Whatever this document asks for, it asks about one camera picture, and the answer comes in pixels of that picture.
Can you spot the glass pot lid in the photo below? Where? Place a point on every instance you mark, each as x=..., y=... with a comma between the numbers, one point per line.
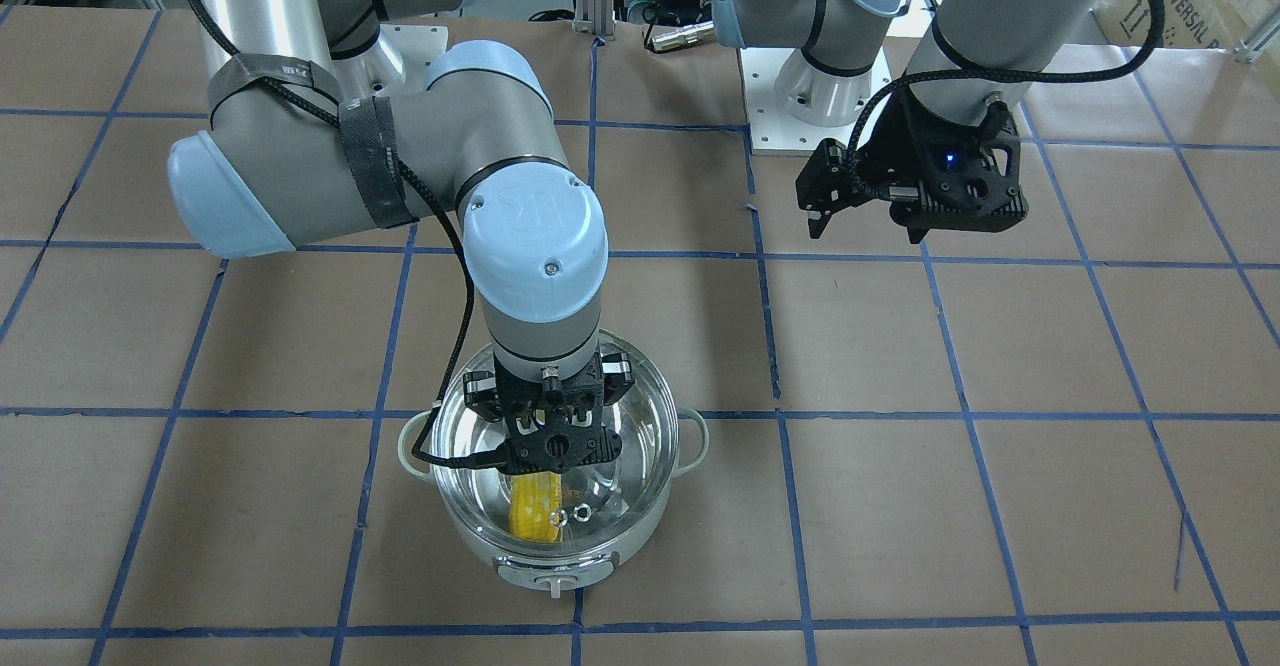
x=600, y=486

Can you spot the brown paper table mat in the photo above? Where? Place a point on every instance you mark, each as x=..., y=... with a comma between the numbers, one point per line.
x=1053, y=445

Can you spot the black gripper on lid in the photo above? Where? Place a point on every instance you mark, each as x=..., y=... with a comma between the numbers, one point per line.
x=484, y=393

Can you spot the white cooking pot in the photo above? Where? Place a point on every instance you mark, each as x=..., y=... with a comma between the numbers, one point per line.
x=555, y=506

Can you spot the yellow corn cob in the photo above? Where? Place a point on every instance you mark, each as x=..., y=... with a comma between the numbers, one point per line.
x=534, y=502

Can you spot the black gripper holding corn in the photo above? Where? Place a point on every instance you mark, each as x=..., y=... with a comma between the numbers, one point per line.
x=893, y=149

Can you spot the silver cable connector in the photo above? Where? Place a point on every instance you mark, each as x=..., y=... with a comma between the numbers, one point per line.
x=683, y=37

